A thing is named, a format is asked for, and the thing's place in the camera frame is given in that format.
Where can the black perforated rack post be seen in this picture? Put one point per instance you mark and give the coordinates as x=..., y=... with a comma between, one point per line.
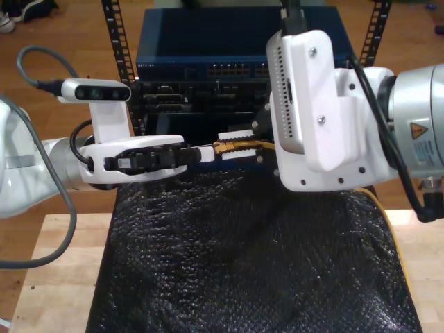
x=376, y=27
x=116, y=31

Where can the black rack server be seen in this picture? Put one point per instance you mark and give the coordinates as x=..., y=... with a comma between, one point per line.
x=208, y=100

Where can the small blue object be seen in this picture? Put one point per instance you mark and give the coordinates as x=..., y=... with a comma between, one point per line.
x=431, y=6

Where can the dark blue sneaker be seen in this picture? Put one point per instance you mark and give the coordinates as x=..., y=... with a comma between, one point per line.
x=31, y=8

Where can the small white object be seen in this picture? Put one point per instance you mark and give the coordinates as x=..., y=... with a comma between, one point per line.
x=3, y=323

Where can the black bubble wrap mat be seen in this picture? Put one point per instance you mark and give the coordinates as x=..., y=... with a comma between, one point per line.
x=225, y=270

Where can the white sneaker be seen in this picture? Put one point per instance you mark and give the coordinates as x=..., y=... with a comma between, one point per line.
x=6, y=22

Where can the blue network switch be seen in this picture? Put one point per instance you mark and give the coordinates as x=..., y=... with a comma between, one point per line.
x=208, y=34

